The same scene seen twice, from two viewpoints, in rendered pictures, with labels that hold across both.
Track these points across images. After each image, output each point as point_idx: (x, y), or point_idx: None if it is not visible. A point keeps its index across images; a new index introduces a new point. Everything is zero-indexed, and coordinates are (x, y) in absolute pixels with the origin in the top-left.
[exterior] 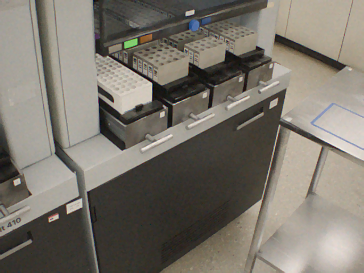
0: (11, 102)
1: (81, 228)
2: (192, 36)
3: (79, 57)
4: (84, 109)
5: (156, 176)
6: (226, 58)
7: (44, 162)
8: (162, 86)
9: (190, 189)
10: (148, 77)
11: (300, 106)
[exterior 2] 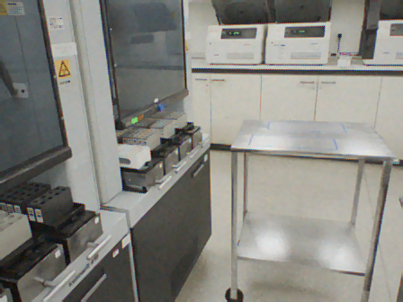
0: (75, 166)
1: (129, 262)
2: (150, 122)
3: (108, 132)
4: (113, 171)
5: (162, 214)
6: (176, 131)
7: None
8: (153, 150)
9: (178, 224)
10: None
11: (237, 140)
